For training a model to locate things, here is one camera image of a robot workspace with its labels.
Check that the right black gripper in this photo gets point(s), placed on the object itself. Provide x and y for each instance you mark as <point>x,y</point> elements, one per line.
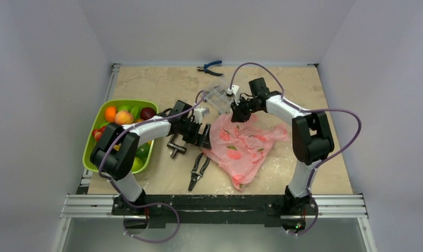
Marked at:
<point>240,111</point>

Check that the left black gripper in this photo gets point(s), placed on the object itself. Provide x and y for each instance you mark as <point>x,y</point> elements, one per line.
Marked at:
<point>203,139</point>

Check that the pink plastic bag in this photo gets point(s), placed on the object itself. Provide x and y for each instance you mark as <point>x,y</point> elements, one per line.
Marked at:
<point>240,148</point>

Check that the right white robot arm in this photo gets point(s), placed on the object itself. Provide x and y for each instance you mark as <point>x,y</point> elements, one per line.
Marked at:
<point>312,139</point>

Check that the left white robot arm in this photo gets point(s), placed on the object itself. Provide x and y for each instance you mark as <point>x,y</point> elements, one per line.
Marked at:
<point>115,151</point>

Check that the fake dark green lime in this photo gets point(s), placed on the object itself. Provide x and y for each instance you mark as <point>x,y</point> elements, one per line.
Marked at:
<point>142,151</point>

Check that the fake dark red plum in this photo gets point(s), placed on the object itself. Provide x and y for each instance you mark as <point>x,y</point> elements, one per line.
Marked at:
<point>147,113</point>

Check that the fake green apple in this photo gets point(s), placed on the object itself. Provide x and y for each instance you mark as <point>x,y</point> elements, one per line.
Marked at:
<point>137,165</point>

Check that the fake peach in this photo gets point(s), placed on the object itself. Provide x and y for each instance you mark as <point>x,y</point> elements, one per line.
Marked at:
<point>123,117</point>

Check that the fake orange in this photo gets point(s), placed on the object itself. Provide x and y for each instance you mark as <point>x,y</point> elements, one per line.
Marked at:
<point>110,113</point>

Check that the dark metal clamp tool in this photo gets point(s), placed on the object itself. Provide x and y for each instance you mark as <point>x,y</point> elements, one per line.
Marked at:
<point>175,148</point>

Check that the clear compartment screw box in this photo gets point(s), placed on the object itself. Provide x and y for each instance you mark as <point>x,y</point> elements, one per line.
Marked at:
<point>216,96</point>

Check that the green plastic fruit tray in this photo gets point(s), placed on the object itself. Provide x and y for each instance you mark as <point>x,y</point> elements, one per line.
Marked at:
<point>134,107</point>

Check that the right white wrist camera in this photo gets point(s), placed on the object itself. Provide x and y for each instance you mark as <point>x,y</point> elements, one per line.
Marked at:
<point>233,93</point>

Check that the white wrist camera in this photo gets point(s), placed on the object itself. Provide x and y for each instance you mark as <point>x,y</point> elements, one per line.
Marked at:
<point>233,93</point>
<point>200,113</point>

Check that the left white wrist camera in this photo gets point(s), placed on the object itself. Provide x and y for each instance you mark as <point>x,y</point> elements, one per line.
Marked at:
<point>200,113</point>

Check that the black handled wire stripper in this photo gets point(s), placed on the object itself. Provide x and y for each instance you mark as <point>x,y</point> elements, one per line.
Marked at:
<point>200,165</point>

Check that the blue handled pliers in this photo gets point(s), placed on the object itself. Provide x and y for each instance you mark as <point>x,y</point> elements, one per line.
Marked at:
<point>206,68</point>

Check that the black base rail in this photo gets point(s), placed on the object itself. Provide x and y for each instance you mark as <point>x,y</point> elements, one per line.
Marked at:
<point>266,210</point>

